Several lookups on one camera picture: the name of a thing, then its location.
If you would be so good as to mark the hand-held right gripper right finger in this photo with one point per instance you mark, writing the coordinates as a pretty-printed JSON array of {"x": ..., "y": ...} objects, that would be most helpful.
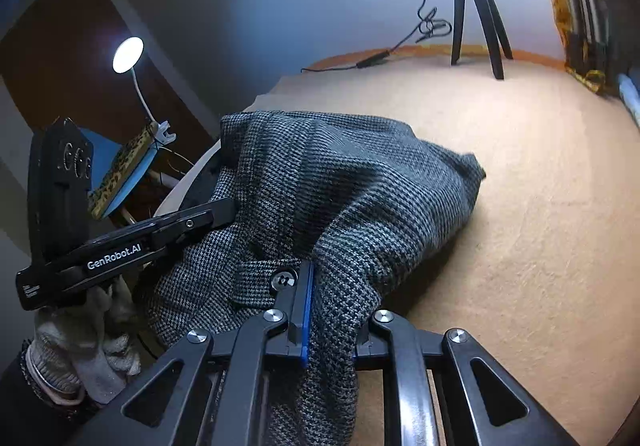
[{"x": 380, "y": 326}]

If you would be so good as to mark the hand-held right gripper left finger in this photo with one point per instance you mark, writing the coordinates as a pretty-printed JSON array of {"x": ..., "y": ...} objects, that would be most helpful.
[{"x": 305, "y": 306}]

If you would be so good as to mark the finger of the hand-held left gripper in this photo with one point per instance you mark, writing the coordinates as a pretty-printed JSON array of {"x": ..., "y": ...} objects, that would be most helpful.
[{"x": 200, "y": 218}]

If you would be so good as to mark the grey houndstooth pants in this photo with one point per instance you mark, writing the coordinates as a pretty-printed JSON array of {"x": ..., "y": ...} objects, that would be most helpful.
[{"x": 325, "y": 186}]

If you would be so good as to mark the person's left forearm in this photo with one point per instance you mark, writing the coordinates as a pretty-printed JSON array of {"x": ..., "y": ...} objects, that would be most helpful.
[{"x": 35, "y": 406}]

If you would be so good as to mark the person's left hand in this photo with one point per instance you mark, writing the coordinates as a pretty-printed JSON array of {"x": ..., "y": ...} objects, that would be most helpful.
[{"x": 90, "y": 341}]

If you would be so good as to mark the leopard print cushion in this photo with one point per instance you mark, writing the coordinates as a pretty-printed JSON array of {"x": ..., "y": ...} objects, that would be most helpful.
[{"x": 120, "y": 171}]

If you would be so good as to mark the brown wooden door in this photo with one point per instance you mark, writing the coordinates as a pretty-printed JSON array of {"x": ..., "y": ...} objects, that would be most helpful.
[{"x": 75, "y": 51}]

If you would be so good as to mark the white clip lamp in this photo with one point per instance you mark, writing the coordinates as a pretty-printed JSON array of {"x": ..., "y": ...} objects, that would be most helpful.
[{"x": 127, "y": 55}]

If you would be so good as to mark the beige blanket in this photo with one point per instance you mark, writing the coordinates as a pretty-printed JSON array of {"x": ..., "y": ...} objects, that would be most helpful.
[{"x": 525, "y": 226}]

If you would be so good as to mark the black tripod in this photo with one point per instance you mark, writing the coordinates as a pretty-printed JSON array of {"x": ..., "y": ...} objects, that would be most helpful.
[{"x": 457, "y": 1}]

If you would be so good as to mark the folded silver tripod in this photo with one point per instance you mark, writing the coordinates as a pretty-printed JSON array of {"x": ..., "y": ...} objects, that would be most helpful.
[{"x": 580, "y": 1}]

